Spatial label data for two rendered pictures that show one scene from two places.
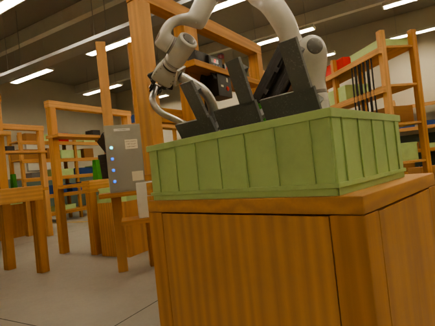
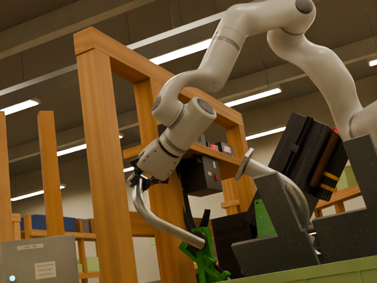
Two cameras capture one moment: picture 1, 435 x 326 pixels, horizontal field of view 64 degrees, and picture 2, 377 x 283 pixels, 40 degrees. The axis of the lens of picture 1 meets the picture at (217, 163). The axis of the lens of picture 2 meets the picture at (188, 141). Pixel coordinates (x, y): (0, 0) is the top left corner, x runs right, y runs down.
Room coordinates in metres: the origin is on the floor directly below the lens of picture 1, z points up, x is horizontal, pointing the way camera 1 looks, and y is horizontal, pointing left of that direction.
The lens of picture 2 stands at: (0.13, 0.33, 0.96)
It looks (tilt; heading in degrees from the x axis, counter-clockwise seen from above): 16 degrees up; 351
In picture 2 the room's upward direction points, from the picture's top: 9 degrees counter-clockwise
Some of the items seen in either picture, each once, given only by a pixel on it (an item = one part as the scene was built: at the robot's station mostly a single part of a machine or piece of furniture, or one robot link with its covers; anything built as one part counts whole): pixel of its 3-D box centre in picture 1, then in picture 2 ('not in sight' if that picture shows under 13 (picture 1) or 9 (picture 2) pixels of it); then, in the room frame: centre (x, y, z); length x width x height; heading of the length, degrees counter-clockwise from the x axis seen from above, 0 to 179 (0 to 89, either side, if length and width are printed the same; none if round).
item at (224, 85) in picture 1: (217, 87); (201, 176); (2.38, -0.06, 1.43); 0.17 x 0.12 x 0.15; 146
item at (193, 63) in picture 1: (219, 78); (198, 162); (2.50, -0.08, 1.52); 0.90 x 0.25 x 0.04; 146
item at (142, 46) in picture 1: (217, 100); (196, 196); (2.53, -0.04, 1.37); 1.49 x 0.09 x 0.97; 146
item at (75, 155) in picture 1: (69, 176); not in sight; (9.24, 3.96, 1.12); 3.22 x 0.55 x 2.23; 151
